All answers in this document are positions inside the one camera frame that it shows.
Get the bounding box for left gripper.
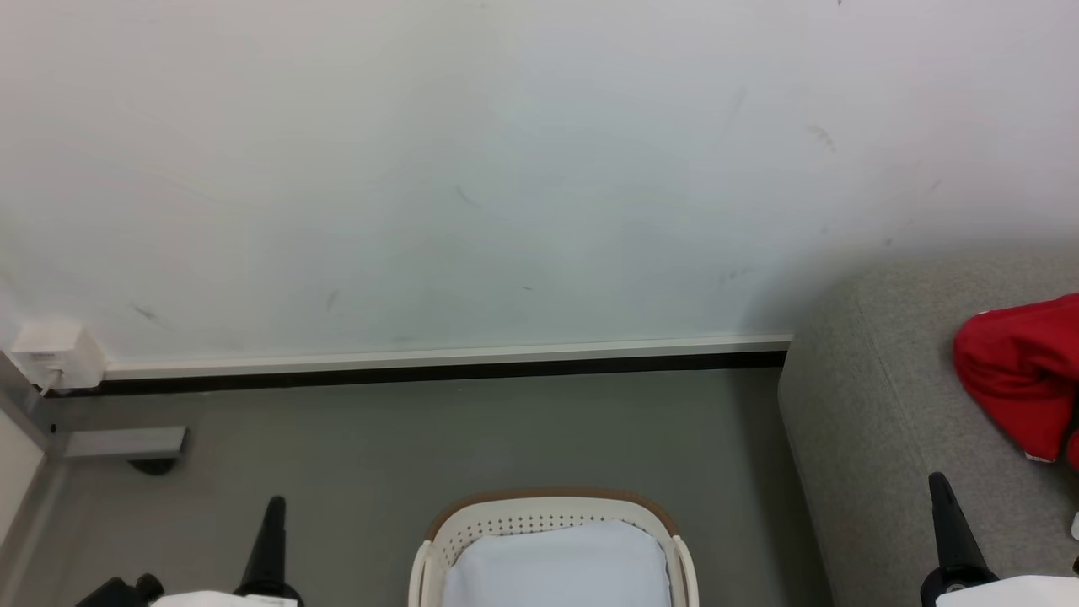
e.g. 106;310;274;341
74;496;306;607

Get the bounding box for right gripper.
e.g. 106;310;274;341
919;472;1079;607

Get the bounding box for red and white striped garment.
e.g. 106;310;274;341
953;293;1079;470

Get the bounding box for cream laundry basket brown rim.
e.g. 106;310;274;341
408;486;701;607

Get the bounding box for grey fabric sofa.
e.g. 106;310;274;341
776;251;1079;607

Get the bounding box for white baseboard strip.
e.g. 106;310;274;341
101;334;794;382

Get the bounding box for pale blue-white cloth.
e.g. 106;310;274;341
442;519;674;607

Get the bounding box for white wall power adapter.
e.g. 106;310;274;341
10;322;109;394

